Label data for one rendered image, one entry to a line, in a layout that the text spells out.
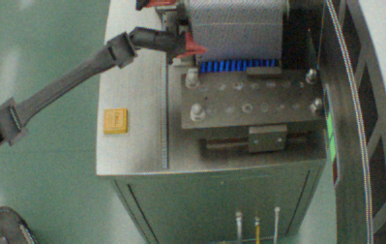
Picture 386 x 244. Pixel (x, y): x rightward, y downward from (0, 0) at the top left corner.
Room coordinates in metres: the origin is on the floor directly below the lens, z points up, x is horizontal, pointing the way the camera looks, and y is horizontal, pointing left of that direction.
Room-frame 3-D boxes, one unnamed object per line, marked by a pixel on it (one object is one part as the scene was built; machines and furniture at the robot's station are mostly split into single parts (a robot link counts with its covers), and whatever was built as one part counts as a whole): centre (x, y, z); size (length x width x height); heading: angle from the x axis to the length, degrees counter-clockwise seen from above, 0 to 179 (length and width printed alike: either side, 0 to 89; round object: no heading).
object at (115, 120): (0.81, 0.21, 0.91); 0.07 x 0.07 x 0.02; 85
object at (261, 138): (0.66, -0.19, 0.96); 0.10 x 0.03 x 0.11; 85
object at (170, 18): (0.99, 0.00, 1.05); 0.06 x 0.05 x 0.31; 85
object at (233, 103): (0.75, -0.18, 1.00); 0.40 x 0.16 x 0.06; 85
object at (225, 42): (0.88, -0.15, 1.11); 0.23 x 0.01 x 0.18; 85
